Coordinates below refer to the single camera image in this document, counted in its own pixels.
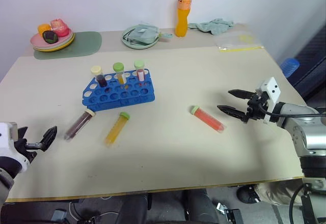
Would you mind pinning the purple tube with cream cap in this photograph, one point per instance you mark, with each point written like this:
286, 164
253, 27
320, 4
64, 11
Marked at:
77, 126
101, 79

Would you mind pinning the pink plate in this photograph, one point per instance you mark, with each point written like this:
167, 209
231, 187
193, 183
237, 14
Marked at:
38, 42

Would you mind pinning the crumpled green cloth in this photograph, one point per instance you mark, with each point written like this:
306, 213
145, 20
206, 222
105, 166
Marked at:
215, 26

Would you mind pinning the blue test tube rack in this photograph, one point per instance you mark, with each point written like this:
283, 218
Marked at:
119, 98

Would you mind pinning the green placemat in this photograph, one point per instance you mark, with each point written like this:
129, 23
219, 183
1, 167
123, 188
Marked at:
84, 44

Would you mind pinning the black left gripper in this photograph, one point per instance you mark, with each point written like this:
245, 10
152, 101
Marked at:
25, 150

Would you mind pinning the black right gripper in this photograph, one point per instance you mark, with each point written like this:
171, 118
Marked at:
256, 108

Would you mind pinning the mint green pouch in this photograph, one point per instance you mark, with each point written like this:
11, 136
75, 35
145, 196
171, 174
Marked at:
142, 34

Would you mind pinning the stack of plates with fruit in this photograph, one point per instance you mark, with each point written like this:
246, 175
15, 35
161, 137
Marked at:
65, 45

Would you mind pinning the orange toy fruit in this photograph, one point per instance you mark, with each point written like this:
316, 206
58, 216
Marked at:
43, 28

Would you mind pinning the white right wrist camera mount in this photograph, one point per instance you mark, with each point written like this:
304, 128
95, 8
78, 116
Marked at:
272, 89

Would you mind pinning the black shoe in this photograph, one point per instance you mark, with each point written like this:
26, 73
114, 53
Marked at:
247, 194

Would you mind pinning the dark rounded shape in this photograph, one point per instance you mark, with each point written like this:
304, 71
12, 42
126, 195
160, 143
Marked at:
201, 206

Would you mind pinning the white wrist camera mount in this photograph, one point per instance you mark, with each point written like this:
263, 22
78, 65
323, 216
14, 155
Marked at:
9, 142
272, 89

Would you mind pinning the blue ribbed cylinder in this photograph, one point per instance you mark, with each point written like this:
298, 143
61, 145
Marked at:
289, 66

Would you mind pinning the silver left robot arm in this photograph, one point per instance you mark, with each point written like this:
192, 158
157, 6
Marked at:
6, 178

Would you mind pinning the pink toy peach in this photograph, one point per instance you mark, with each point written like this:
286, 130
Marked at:
59, 27

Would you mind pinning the orange soda bottle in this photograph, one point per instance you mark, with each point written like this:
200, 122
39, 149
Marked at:
182, 17

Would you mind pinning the red tube with green cap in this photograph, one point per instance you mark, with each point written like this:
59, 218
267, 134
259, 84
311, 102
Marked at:
208, 119
139, 67

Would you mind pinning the black chair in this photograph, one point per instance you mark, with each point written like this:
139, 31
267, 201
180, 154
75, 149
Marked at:
312, 61

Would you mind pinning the black bracket under table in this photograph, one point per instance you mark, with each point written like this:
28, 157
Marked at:
233, 216

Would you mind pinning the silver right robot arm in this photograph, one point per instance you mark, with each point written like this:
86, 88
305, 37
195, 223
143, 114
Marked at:
303, 129

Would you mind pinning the pale green plate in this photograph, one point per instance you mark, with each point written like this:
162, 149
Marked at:
127, 42

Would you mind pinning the clear plastic zip bag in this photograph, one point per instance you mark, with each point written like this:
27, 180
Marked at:
237, 42

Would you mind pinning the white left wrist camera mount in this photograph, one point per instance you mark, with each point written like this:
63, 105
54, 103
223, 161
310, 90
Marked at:
9, 142

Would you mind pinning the yellow tube with green cap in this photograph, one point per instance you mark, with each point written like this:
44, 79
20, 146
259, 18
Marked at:
115, 129
118, 68

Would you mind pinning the dark purple toy fruit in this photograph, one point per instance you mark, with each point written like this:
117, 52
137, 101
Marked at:
50, 36

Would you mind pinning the beige trouser leg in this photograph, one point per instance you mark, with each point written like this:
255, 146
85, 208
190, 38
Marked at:
277, 192

